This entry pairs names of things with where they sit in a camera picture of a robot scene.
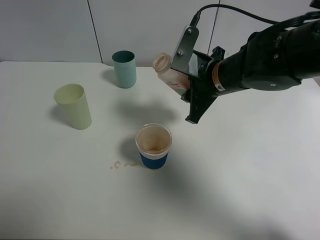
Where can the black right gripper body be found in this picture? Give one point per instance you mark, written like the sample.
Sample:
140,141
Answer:
200,75

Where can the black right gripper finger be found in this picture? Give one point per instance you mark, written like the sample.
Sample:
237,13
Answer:
200,97

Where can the clear plastic drink bottle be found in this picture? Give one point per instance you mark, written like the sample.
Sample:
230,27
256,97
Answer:
176,80

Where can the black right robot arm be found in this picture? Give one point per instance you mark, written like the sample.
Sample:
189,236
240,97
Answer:
270,61

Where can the blue sleeved clear cup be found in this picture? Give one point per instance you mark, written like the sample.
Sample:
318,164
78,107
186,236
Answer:
153,142

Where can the teal plastic cup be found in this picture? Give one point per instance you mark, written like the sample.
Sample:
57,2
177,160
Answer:
124,64

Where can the pale yellow plastic cup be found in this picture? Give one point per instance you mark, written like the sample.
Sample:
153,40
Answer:
73,101

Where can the brown spill stain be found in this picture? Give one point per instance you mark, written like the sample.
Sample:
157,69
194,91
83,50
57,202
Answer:
116,165

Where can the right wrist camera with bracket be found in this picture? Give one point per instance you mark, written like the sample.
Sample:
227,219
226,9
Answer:
184,49

